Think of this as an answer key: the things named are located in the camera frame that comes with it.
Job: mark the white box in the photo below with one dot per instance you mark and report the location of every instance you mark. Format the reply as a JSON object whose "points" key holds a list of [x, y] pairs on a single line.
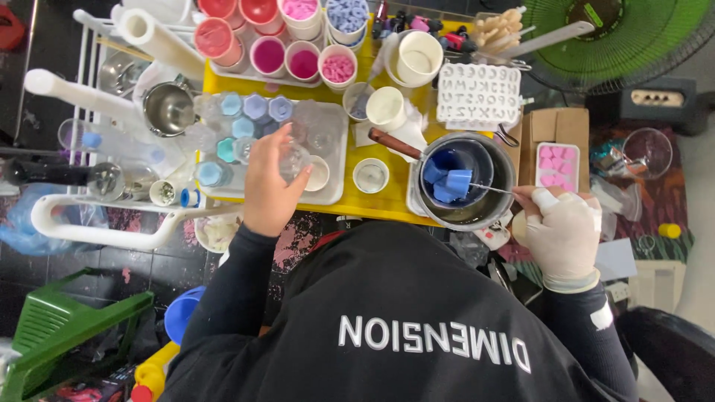
{"points": [[659, 285]]}

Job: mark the person's right fingers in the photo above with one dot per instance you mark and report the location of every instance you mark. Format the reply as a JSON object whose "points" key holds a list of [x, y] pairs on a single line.
{"points": [[550, 200]]}

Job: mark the white plastic rack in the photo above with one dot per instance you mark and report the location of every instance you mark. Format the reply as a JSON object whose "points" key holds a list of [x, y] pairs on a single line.
{"points": [[100, 234]]}

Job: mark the yellow and red bottle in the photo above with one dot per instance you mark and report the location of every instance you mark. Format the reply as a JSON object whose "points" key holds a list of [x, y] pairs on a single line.
{"points": [[153, 374]]}

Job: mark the pink heart mold tray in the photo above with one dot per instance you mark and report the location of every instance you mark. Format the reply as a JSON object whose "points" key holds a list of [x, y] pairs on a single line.
{"points": [[557, 165]]}

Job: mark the clear plastic bottle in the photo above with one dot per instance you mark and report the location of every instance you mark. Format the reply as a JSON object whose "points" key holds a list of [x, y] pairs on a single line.
{"points": [[111, 142]]}

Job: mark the white paper roll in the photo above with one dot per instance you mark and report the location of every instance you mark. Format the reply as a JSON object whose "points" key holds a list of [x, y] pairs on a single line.
{"points": [[162, 47]]}

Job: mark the black chair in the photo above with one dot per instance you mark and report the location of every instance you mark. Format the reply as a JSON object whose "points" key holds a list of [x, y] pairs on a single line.
{"points": [[670, 357]]}

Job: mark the group of glass candle jars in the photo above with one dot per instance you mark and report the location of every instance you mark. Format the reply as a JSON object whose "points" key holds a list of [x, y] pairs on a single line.
{"points": [[246, 120]]}

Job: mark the clear plastic bags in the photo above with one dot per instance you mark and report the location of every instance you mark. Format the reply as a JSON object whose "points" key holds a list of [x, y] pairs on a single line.
{"points": [[617, 198]]}

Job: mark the small cup of wick tabs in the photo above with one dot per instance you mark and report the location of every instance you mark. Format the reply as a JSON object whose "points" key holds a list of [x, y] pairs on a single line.
{"points": [[163, 193]]}

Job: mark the blue plastic bag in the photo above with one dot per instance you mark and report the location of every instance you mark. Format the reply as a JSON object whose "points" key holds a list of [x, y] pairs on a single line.
{"points": [[22, 229]]}

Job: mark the large white cup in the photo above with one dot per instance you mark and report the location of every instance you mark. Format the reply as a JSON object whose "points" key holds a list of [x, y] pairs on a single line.
{"points": [[419, 58]]}

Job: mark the red object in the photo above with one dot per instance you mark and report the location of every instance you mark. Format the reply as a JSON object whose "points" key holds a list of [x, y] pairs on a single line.
{"points": [[11, 28]]}

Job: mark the white tissue paper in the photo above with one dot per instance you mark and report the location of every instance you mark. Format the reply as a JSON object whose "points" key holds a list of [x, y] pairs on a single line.
{"points": [[410, 137]]}

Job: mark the bundle of wooden sticks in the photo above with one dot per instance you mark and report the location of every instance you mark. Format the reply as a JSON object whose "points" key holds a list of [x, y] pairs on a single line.
{"points": [[497, 28]]}

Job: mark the person's black printed shirt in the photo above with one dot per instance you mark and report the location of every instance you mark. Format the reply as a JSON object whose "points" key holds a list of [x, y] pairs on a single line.
{"points": [[391, 312]]}

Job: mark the white letter silicone mold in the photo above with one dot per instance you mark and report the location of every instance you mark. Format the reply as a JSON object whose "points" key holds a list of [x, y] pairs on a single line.
{"points": [[480, 92]]}

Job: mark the group of coloured wax cups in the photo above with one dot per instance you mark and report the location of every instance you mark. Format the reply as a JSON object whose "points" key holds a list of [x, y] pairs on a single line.
{"points": [[268, 56]]}

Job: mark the small cup with blue wax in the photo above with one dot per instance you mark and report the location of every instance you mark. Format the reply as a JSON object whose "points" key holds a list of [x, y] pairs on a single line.
{"points": [[357, 103]]}

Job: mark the small white wax cup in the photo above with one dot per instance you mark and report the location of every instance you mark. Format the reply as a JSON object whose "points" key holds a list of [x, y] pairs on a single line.
{"points": [[319, 174], [371, 176]]}

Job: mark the green plastic stool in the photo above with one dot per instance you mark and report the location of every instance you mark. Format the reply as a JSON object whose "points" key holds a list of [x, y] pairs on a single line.
{"points": [[61, 324]]}

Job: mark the blue plastic cup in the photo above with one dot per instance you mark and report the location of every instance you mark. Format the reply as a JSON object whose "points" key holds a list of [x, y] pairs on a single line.
{"points": [[181, 315]]}

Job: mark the group of dye bottles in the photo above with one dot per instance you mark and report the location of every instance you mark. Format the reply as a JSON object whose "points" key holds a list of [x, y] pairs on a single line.
{"points": [[413, 25]]}

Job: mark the long white tube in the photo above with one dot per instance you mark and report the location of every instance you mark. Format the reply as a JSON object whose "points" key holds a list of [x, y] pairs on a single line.
{"points": [[78, 95]]}

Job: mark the blue wax blocks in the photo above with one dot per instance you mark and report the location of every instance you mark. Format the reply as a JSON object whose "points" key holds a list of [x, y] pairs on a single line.
{"points": [[449, 181]]}

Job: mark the large steel pot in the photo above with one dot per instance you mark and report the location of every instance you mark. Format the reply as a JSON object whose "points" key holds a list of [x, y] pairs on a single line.
{"points": [[500, 190]]}

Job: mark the steel bowl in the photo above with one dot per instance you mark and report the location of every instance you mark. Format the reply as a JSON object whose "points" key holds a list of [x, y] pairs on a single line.
{"points": [[120, 72]]}

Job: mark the clear glass beaker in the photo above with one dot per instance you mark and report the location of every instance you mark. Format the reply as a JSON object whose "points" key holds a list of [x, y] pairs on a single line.
{"points": [[648, 153]]}

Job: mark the patterned floor mat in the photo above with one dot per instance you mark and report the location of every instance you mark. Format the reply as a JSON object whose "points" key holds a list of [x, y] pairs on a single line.
{"points": [[664, 201]]}

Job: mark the person's right hand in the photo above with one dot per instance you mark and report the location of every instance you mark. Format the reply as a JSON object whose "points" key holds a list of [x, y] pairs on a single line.
{"points": [[564, 240]]}

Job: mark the yellow cap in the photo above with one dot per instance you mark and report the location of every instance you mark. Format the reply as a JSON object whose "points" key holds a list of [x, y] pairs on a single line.
{"points": [[670, 230]]}

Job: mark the white paper cup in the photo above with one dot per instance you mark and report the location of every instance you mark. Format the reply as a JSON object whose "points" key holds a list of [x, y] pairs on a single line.
{"points": [[385, 107]]}

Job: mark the thin metal stirring rod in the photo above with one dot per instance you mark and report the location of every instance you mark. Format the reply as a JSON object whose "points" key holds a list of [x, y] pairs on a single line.
{"points": [[491, 188]]}

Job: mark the person's left hand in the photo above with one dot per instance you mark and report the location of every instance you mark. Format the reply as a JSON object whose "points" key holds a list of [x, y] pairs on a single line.
{"points": [[268, 190]]}

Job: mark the white bowl of wax scraps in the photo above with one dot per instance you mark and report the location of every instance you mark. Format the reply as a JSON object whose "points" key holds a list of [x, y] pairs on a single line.
{"points": [[215, 234]]}

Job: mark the green electric fan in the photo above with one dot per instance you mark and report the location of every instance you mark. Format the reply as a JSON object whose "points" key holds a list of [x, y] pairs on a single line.
{"points": [[631, 39]]}

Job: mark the cardboard box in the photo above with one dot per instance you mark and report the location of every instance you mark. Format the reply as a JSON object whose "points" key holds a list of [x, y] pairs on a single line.
{"points": [[558, 125]]}

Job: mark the grey metal spatula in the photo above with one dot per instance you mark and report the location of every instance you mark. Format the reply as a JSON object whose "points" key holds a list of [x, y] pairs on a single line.
{"points": [[553, 38]]}

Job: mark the clear glass jar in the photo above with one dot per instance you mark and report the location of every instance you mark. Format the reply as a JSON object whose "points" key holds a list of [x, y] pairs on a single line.
{"points": [[293, 159]]}

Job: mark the white plastic tray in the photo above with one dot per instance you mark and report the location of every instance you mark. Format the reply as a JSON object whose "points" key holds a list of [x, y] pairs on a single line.
{"points": [[335, 184]]}

